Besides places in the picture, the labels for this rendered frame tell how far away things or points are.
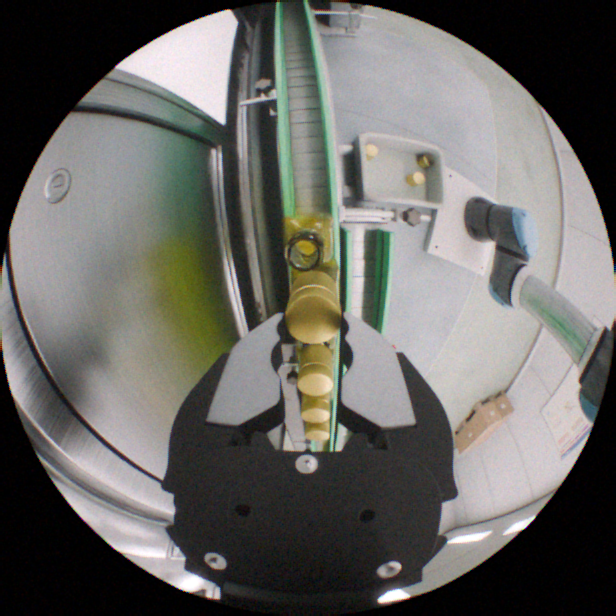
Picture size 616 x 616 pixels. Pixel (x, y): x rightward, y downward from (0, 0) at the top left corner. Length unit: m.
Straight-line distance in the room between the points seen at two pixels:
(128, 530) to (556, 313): 0.62
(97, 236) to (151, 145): 0.10
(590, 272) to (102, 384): 3.78
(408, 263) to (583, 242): 3.40
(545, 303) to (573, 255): 3.26
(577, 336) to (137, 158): 0.61
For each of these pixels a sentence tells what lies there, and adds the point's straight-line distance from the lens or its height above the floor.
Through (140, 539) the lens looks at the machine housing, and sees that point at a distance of 0.22.
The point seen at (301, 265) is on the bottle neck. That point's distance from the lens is 0.15.
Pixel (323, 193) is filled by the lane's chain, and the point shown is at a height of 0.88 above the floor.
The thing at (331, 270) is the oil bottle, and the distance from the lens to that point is 0.22.
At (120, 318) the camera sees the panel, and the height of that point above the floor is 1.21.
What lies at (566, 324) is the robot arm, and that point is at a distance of 0.47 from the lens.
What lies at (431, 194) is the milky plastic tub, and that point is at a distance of 0.59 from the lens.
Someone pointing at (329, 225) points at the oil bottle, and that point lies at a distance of 0.20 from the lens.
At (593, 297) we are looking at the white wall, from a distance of 3.63.
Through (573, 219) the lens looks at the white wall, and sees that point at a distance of 3.80.
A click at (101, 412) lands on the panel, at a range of 0.16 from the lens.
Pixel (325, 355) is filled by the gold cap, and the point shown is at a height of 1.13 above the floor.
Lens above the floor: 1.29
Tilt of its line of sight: 62 degrees down
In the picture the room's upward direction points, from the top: 175 degrees counter-clockwise
